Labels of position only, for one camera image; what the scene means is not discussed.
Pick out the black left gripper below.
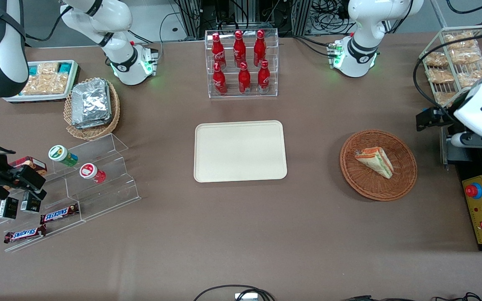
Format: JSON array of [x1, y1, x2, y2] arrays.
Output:
[[416, 106, 456, 131]]

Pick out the triangular sandwich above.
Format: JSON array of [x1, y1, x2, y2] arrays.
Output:
[[354, 146, 394, 179]]

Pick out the oval tan wicker basket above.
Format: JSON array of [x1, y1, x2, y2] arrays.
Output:
[[64, 77, 121, 140]]

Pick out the round brown wicker basket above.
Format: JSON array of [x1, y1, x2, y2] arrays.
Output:
[[340, 129, 418, 202]]

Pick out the white plastic snack tray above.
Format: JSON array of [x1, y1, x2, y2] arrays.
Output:
[[3, 60, 80, 103]]

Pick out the beige rectangular tray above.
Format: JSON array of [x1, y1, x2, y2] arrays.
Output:
[[194, 120, 288, 183]]

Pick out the small black box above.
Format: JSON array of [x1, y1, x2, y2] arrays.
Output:
[[20, 191, 42, 214], [0, 196, 19, 220]]

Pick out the red brown carton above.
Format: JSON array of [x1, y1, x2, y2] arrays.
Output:
[[9, 156, 48, 176]]

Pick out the brown snickers bar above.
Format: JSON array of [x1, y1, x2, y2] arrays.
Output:
[[40, 203, 79, 225], [3, 224, 47, 244]]

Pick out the green lidded snack cup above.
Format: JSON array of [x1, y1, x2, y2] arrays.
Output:
[[48, 145, 79, 168]]

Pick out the red lidded snack cup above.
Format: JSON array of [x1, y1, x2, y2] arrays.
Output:
[[79, 163, 107, 184]]

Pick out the black machine housing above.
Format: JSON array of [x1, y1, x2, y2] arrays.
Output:
[[441, 125, 482, 252]]

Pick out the clear acrylic stepped display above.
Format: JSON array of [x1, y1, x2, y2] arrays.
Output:
[[0, 133, 142, 253]]

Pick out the silver foil packet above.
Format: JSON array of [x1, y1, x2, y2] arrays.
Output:
[[75, 82, 113, 130], [71, 79, 111, 125]]

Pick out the clear cracker packet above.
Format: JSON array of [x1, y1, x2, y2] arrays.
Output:
[[24, 74, 48, 95], [35, 63, 59, 77], [46, 73, 69, 94]]

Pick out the red cola bottle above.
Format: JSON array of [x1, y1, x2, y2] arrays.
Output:
[[254, 29, 267, 67], [257, 59, 271, 94], [212, 33, 227, 69], [213, 62, 228, 96], [238, 62, 251, 95], [233, 30, 246, 67]]

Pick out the clear acrylic bottle rack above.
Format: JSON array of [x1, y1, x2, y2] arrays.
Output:
[[205, 28, 279, 99]]

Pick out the aluminium equipment rack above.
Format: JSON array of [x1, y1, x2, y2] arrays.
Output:
[[175, 0, 313, 39]]

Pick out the white wire rack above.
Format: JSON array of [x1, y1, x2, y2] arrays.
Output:
[[419, 25, 482, 110]]

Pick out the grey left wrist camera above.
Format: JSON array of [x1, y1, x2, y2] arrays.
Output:
[[449, 130, 482, 150]]

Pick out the tangled black cables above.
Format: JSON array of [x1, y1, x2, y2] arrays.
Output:
[[310, 0, 352, 34]]

